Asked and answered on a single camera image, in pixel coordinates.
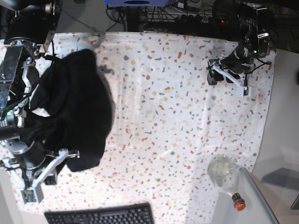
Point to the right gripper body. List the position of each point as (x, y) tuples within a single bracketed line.
[(29, 152)]

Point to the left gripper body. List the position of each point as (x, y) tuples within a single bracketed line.
[(234, 65)]

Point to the black t-shirt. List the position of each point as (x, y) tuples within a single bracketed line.
[(71, 109)]

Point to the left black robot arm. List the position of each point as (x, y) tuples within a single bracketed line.
[(251, 19)]

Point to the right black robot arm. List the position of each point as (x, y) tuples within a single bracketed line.
[(27, 40)]

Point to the black power strip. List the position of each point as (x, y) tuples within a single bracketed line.
[(200, 18)]

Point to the terrazzo pattern tablecloth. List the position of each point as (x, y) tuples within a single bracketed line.
[(169, 123)]

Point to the clear bottle orange cap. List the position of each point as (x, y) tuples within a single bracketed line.
[(224, 175)]

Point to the black computer keyboard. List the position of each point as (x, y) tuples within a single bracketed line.
[(130, 214)]

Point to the blue box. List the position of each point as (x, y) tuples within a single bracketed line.
[(135, 3)]

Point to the black wire rack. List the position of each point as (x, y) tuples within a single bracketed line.
[(161, 14)]

